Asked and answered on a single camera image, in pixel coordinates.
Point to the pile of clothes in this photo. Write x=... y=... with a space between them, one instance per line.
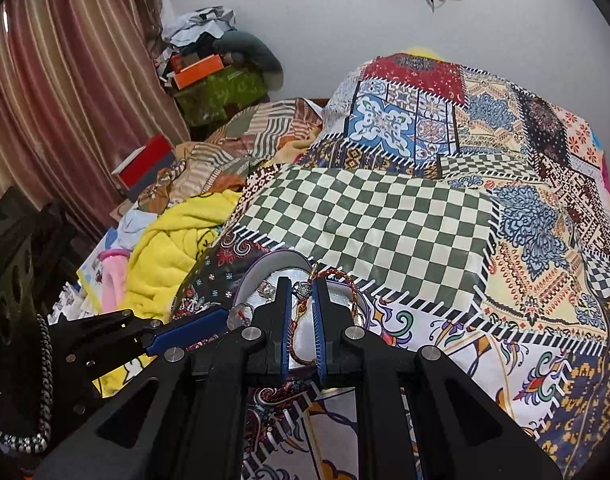
x=195 y=25

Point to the light blue cloth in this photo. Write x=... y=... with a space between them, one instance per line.
x=137 y=227

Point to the yellow fleece towel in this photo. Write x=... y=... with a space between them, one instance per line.
x=170 y=245

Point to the yellow round object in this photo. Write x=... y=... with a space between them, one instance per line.
x=420 y=52

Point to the green cloth covered cabinet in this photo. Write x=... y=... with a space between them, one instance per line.
x=225 y=95

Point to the striped red curtain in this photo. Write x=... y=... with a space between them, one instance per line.
x=60 y=85

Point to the pink cloth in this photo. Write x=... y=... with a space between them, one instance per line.
x=112 y=280

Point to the red box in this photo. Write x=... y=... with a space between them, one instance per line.
x=145 y=161

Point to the purple heart-shaped tin box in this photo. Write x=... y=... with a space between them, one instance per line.
x=265 y=272

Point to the cartoon print sheet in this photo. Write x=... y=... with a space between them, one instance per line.
x=90 y=280

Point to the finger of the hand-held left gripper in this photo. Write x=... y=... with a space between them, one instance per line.
x=105 y=325
x=185 y=333

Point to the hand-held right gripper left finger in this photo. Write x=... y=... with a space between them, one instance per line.
x=285 y=332

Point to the striped brown blanket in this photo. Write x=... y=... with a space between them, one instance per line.
x=265 y=125

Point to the orange box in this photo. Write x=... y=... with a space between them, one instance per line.
x=200 y=70

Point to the grey cushion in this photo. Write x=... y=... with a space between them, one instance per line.
x=255 y=50

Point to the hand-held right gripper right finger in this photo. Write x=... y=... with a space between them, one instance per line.
x=321 y=332

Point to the patchwork printed blanket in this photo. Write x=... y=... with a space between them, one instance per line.
x=385 y=210

